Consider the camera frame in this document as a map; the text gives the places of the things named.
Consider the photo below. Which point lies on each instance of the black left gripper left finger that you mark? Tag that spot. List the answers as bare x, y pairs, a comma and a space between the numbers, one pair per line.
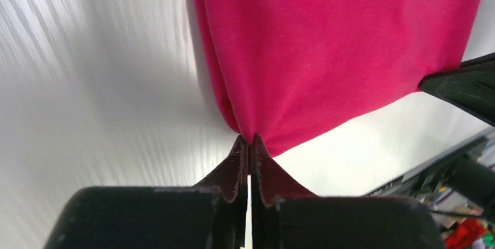
208, 214

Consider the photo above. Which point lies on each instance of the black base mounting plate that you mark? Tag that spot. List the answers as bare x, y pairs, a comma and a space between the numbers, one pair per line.
426, 178

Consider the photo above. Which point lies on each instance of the pink t-shirt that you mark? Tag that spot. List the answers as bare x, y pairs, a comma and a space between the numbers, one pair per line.
291, 70

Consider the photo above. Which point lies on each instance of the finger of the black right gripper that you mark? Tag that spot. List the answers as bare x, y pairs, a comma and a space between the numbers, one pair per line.
469, 88

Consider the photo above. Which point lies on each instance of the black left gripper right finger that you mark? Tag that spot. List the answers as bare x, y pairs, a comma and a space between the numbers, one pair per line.
285, 214

